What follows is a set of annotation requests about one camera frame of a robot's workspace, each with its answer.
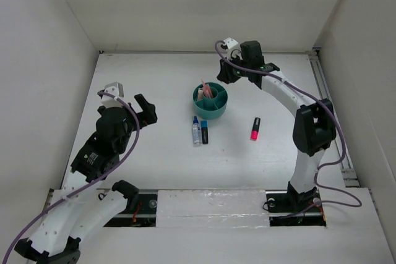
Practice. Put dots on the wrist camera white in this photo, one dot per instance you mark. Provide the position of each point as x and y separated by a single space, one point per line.
231 47
113 92

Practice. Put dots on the teal round compartment organizer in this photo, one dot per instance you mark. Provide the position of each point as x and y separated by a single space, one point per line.
210 108

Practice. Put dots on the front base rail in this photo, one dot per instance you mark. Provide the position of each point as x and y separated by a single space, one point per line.
253 209

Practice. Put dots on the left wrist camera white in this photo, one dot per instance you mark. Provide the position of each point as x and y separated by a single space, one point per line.
113 92

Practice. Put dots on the red pink pen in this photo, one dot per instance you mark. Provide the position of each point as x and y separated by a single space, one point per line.
203 84

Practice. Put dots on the black pink highlighter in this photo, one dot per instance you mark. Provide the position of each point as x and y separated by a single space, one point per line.
255 129

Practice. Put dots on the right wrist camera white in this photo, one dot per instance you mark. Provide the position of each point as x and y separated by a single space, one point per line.
231 47

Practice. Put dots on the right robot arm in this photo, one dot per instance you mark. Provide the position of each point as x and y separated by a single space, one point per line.
314 130

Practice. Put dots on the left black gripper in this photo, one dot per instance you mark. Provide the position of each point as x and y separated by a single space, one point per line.
148 109

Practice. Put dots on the clear spray bottle blue cap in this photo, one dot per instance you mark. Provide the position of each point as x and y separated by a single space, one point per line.
195 131

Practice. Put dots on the black marker blue cap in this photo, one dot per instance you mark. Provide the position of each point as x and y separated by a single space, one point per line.
204 132

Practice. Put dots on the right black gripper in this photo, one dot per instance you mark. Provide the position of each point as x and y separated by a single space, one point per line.
224 74

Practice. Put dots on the orange marker pen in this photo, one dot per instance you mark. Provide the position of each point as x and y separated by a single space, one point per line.
212 91

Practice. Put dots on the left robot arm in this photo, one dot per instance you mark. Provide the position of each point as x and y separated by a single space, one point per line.
55 234

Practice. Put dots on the pink purple pen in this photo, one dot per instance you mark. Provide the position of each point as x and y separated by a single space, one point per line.
207 92

